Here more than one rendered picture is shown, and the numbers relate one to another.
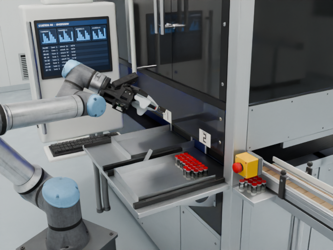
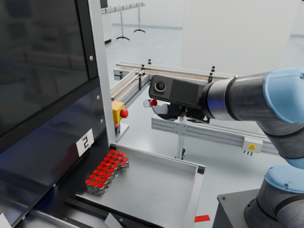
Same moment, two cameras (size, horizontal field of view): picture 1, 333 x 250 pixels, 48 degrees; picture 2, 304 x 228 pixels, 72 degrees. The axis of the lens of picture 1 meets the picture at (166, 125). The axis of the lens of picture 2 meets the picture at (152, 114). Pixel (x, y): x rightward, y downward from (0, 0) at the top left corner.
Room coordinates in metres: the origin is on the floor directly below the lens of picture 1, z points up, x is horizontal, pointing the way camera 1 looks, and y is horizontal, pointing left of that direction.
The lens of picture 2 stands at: (1.67, 0.40, 1.48)
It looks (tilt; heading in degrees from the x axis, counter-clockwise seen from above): 32 degrees down; 228
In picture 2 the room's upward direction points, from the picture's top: straight up
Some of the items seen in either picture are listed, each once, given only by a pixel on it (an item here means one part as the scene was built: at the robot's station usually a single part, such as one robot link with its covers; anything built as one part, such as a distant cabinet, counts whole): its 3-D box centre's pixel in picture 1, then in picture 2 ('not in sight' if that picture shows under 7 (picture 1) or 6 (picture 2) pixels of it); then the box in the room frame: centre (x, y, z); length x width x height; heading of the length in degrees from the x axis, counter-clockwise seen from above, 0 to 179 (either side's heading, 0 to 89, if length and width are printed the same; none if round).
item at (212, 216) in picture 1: (130, 135); not in sight; (2.23, 0.23, 0.73); 1.98 x 0.01 x 0.25; 28
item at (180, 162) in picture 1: (186, 167); (113, 173); (1.42, -0.08, 0.90); 0.18 x 0.02 x 0.05; 27
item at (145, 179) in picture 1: (163, 175); (141, 182); (1.37, 0.02, 0.90); 0.34 x 0.26 x 0.04; 117
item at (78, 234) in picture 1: (66, 229); (272, 212); (1.10, 0.36, 0.84); 0.15 x 0.15 x 0.10
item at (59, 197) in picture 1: (61, 200); (285, 191); (1.10, 0.37, 0.96); 0.13 x 0.12 x 0.14; 49
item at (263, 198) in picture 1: (256, 192); (111, 130); (1.27, -0.35, 0.87); 0.14 x 0.13 x 0.02; 118
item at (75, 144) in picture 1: (86, 143); not in sight; (1.91, 0.45, 0.82); 0.40 x 0.14 x 0.02; 116
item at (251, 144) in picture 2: not in sight; (252, 144); (0.36, 0.03, 0.50); 0.12 x 0.05 x 0.09; 118
